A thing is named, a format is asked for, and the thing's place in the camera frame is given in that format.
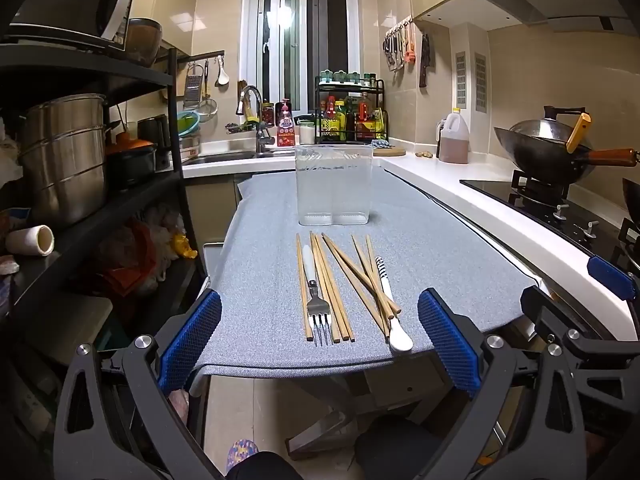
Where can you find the steel kitchen faucet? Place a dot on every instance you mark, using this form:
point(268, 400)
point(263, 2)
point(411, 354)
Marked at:
point(260, 135)

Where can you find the metal vent grille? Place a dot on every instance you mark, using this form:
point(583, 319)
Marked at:
point(460, 80)
point(480, 82)

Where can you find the white framed window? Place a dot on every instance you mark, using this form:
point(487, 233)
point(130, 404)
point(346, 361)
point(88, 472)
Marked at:
point(300, 35)

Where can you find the stainless steel steamer pot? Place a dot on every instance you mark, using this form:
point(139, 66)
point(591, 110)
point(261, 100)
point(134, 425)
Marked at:
point(62, 160)

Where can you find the round wooden cutting board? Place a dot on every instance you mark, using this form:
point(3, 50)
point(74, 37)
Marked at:
point(392, 151)

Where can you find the black hanging rail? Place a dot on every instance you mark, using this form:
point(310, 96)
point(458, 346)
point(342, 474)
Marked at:
point(207, 55)

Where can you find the translucent plastic utensil container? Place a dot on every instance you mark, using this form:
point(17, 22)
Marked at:
point(332, 185)

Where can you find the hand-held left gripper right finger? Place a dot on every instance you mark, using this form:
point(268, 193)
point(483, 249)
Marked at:
point(450, 345)

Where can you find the white paper roll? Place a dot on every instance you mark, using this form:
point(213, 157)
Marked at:
point(30, 240)

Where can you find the green plastic colander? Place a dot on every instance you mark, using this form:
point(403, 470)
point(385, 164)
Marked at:
point(188, 122)

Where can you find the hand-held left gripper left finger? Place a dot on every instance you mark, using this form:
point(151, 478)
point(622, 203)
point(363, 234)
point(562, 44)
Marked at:
point(192, 345)

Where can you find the beige wall cabinet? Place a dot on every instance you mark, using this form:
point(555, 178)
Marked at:
point(182, 5)

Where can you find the hanging kitchen tools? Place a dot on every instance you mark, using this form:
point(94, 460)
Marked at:
point(397, 47)

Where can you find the casserole pot with orange lid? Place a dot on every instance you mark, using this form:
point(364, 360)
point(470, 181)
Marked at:
point(131, 152)

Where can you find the black kettle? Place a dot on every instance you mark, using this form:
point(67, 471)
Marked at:
point(152, 140)

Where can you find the white jar with green lid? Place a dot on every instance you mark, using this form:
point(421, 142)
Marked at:
point(306, 134)

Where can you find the colourful slipper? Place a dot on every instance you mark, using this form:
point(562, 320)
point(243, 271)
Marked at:
point(241, 452)

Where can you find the red chili jar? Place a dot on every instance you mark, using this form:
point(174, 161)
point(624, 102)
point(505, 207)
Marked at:
point(268, 115)

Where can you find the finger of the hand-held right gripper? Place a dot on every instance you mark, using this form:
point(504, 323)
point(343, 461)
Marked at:
point(611, 272)
point(547, 310)

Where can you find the grey table cloth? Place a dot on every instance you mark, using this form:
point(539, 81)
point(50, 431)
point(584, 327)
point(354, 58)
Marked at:
point(260, 260)

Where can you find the group of sauce bottles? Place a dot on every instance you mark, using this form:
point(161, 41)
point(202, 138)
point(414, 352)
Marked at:
point(350, 117)

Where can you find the black glass gas stove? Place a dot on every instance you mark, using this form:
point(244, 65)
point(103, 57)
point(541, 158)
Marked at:
point(575, 215)

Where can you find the hanging cleaver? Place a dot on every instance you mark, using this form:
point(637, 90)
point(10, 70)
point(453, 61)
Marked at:
point(425, 62)

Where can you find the plastic bags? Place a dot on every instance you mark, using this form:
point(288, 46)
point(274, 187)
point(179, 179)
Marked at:
point(135, 255)

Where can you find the bunch of wooden chopsticks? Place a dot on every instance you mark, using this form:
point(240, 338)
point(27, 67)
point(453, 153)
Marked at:
point(325, 285)

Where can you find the row of green-capped spice jars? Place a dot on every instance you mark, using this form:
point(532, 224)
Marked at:
point(345, 77)

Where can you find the metal grater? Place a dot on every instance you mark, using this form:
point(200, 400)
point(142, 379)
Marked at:
point(192, 87)

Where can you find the cooking oil jug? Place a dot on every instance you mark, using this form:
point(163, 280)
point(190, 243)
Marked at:
point(454, 142)

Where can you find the pink dish soap bottle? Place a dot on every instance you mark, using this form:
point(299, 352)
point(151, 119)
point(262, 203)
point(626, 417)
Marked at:
point(285, 127)

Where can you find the brown translucent bowl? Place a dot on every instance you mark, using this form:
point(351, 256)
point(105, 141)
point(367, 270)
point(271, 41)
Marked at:
point(144, 42)

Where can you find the faucet sponge holder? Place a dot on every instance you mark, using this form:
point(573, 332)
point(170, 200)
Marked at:
point(240, 127)

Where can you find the person's leg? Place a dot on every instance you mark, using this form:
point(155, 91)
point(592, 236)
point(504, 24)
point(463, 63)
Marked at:
point(265, 467)

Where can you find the white ladle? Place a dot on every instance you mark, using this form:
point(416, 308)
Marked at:
point(222, 77)

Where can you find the stainless steel sink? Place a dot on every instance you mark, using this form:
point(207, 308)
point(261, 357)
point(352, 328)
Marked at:
point(225, 156)

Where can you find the black shelf rack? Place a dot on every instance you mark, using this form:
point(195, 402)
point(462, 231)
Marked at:
point(120, 80)

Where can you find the blue white dish cloth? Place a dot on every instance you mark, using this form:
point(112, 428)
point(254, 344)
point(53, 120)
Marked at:
point(382, 145)

